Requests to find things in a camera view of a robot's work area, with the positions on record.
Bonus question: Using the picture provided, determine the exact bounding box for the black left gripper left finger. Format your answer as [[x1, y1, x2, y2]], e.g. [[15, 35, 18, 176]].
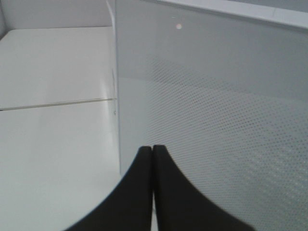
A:
[[67, 146, 153, 231]]

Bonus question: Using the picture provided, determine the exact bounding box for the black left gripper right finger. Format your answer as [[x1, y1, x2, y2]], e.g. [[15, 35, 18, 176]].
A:
[[153, 145, 254, 231]]

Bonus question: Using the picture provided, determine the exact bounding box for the white microwave door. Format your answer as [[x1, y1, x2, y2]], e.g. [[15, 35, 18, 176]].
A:
[[114, 0, 308, 231]]

